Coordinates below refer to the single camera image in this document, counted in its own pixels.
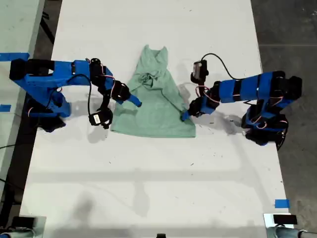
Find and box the pale green T-shirt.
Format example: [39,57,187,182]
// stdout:
[109,44,197,138]

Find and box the black metal strut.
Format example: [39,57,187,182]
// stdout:
[40,11,56,45]

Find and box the long blue tape strip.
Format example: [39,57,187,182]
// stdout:
[0,52,31,62]

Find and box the pale grey side table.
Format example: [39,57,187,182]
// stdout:
[0,0,46,199]

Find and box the square blue tape piece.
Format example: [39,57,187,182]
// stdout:
[274,199,290,209]

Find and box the white metal plate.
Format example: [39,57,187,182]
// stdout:
[263,213,292,238]

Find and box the small black box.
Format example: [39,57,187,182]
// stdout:
[273,214,298,225]
[11,216,35,228]

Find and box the grey tube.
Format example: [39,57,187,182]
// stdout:
[0,228,38,238]
[266,225,317,238]

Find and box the grey metal plate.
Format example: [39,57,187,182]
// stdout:
[18,215,47,238]

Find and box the black camera stalk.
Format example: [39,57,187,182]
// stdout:
[96,86,111,114]
[195,80,211,99]

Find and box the black camera cable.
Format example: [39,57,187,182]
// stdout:
[66,74,93,119]
[202,53,240,81]

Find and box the black camera box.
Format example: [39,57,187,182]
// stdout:
[190,59,209,84]
[88,110,113,129]

